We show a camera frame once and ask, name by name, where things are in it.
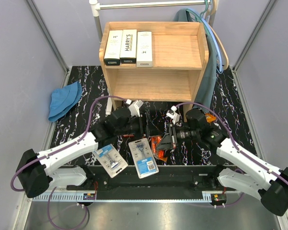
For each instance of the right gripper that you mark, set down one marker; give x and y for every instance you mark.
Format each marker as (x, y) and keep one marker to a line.
(166, 143)

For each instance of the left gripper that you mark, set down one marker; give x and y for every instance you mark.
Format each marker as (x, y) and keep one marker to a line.
(148, 130)

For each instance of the orange razor pack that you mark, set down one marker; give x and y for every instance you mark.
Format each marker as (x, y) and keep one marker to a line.
(158, 154)
(210, 118)

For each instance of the white h razor box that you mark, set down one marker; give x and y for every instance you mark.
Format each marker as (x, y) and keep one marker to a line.
(144, 49)
(113, 48)

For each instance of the white Harry's razor box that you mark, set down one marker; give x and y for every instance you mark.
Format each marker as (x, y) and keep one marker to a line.
(128, 50)

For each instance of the orange razor pack horizontal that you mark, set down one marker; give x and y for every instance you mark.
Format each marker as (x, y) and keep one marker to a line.
(128, 135)

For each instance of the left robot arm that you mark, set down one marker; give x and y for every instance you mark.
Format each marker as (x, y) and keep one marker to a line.
(38, 171)

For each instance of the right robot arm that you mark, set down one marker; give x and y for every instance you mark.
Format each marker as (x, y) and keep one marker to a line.
(259, 179)

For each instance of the wooden two-tier shelf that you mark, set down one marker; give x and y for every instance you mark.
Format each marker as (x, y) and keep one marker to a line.
(179, 59)

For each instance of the white H razor box on shelf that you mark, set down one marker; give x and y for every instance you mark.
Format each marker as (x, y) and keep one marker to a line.
(113, 48)

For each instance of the Gillette blister pack centre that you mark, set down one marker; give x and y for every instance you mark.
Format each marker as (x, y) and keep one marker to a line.
(143, 158)

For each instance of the gillette blister pack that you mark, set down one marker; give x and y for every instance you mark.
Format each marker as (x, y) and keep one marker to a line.
(143, 158)
(111, 160)

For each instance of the Gillette blister pack left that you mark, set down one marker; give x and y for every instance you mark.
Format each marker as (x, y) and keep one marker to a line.
(111, 160)

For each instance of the teal hanging garment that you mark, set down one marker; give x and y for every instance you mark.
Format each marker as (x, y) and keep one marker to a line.
(205, 93)

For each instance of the blue bucket hat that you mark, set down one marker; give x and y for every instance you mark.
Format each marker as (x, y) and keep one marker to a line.
(63, 99)

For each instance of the green hanger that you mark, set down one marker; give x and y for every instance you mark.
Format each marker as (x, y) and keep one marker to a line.
(203, 14)

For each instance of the light blue hanger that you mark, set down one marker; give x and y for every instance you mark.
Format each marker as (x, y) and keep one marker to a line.
(218, 55)

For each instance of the metal clothes rack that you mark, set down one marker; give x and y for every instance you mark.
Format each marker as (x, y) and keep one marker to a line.
(98, 14)

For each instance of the wooden hanger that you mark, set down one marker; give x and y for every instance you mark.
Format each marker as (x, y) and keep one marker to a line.
(210, 17)

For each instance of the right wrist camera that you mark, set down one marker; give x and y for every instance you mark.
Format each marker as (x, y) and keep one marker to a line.
(173, 115)

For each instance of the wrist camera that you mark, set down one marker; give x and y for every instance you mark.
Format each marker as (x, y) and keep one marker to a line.
(173, 115)
(134, 107)

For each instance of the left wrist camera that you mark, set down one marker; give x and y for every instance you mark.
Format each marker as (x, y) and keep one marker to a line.
(134, 107)

